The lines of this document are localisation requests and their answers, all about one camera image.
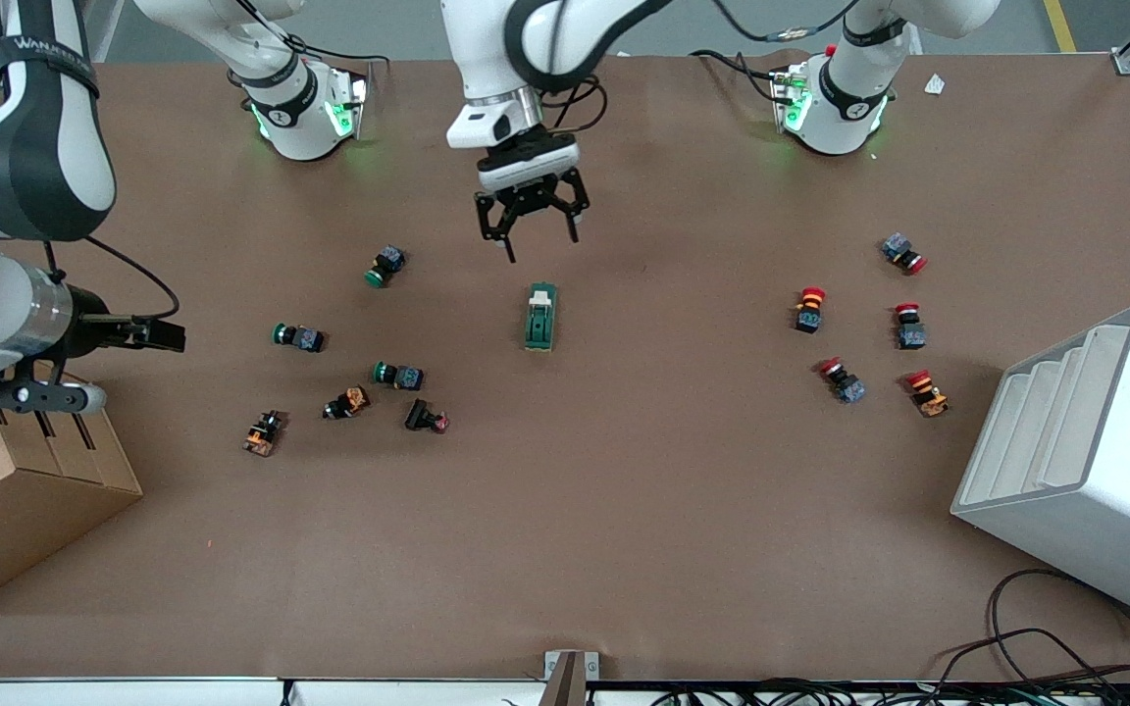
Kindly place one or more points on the red button orange collar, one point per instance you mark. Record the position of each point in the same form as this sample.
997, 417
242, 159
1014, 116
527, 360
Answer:
809, 314

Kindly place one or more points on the small white paper scrap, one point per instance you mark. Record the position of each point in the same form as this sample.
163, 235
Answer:
935, 84

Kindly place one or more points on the black selector switch orange block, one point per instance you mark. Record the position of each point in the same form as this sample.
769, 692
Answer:
349, 401
263, 433

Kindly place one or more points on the red button orange block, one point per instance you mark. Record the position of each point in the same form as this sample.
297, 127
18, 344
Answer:
930, 397

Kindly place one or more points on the white plastic divided bin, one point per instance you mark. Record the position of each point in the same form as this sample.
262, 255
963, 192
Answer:
1114, 510

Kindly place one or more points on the green push button blue block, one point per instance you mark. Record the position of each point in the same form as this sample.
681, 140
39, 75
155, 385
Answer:
386, 263
305, 339
406, 377

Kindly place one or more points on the red mushroom button blue block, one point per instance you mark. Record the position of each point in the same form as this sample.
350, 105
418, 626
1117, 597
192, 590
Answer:
898, 247
847, 387
910, 333

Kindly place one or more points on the green terminal block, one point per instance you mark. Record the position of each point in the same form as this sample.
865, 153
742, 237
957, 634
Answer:
540, 328

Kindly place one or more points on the grey metal edge bracket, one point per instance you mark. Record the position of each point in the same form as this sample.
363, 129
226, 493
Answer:
570, 677

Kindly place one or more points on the black switch red tip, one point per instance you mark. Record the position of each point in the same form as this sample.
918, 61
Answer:
420, 415

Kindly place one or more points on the brown cardboard box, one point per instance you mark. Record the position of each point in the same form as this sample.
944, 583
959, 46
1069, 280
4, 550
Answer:
16, 529

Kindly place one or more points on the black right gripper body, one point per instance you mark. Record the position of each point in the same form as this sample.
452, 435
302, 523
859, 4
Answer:
92, 332

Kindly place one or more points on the brown paper table cover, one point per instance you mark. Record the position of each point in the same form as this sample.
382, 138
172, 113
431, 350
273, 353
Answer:
624, 510

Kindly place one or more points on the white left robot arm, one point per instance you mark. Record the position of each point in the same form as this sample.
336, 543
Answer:
487, 49

